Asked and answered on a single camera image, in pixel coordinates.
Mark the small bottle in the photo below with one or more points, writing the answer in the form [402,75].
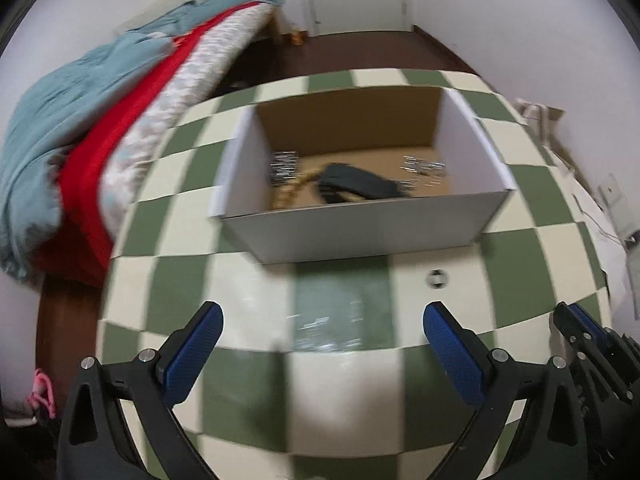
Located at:
[297,37]

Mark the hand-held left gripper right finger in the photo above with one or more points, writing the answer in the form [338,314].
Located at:
[452,355]

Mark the green checkered tablecloth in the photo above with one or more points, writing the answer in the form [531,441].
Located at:
[350,385]

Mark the white cloth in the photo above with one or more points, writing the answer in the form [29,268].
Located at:
[600,250]

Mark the white cardboard box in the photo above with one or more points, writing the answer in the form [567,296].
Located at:
[360,230]

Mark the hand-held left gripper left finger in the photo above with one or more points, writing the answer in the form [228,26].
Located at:
[194,355]

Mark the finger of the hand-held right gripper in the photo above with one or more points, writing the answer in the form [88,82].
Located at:
[595,350]
[590,317]

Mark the white wall socket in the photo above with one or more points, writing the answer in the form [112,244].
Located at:
[616,200]

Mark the black charger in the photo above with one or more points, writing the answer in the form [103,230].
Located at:
[634,240]

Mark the teal duvet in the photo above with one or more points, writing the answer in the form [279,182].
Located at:
[75,95]

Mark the red blanket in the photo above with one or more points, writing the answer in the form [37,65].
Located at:
[95,160]

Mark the checkered bed sheet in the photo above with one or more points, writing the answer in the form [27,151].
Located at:
[165,110]

